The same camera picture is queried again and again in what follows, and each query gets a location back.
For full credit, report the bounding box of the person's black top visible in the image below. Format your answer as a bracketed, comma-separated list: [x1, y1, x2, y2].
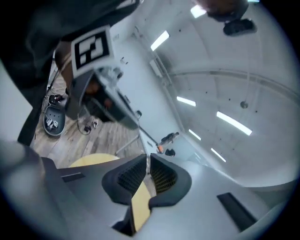
[0, 0, 141, 146]

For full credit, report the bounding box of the person's face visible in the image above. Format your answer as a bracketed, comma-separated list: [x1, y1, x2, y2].
[194, 0, 249, 23]

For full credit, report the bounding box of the person's left forearm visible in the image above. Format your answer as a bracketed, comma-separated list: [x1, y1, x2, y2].
[54, 42, 74, 95]

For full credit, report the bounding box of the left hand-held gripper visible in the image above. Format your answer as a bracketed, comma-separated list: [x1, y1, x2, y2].
[65, 25, 143, 131]

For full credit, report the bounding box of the group of ceiling light panels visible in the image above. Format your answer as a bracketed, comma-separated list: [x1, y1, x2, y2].
[150, 0, 260, 163]

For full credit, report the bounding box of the round yellow wooden table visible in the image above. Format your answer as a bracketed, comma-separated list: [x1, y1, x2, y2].
[69, 153, 152, 232]

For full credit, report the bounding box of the tangle of floor cables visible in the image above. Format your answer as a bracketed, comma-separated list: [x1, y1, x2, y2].
[76, 109, 99, 136]

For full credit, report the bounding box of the open black equipment case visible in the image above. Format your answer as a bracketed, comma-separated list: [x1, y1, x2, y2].
[43, 93, 68, 137]

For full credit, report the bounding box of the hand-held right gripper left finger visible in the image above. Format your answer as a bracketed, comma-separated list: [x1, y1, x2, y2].
[42, 153, 148, 237]

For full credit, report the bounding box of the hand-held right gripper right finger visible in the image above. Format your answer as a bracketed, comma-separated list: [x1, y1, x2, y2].
[149, 153, 270, 235]

